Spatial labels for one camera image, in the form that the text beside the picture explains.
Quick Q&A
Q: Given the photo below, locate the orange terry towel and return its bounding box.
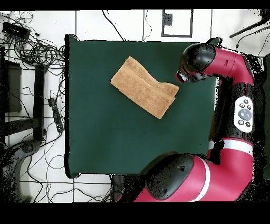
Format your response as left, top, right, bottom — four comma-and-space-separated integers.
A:
110, 55, 180, 120

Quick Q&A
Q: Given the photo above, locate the dark grey square plate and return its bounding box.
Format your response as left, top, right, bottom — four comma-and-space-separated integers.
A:
162, 13, 173, 26

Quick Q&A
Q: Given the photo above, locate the black rod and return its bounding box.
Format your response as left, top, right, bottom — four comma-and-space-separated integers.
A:
229, 17, 270, 39

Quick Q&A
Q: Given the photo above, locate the dark green table cloth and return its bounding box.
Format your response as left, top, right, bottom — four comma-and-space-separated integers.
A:
64, 33, 222, 179

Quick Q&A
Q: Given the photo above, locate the black robot stand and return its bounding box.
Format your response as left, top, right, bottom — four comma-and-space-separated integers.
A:
110, 174, 127, 200

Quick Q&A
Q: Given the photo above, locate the black power strip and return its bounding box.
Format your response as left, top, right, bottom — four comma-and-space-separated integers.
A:
47, 97, 64, 133

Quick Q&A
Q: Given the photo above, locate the black stand leg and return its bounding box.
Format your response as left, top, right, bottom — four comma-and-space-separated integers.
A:
33, 63, 47, 142

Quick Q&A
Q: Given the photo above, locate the grey chair base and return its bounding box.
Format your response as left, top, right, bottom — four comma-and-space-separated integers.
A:
0, 139, 41, 203

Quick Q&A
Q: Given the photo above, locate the black panel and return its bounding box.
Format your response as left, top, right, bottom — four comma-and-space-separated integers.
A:
0, 60, 22, 114

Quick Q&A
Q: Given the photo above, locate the black electronics box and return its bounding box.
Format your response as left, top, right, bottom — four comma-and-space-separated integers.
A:
1, 21, 32, 40

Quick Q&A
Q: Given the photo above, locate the grey rectangular floor frame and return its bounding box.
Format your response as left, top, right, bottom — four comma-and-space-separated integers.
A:
161, 9, 194, 38

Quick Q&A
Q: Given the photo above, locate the black cable tangle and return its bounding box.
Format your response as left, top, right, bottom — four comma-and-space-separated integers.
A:
13, 35, 66, 70

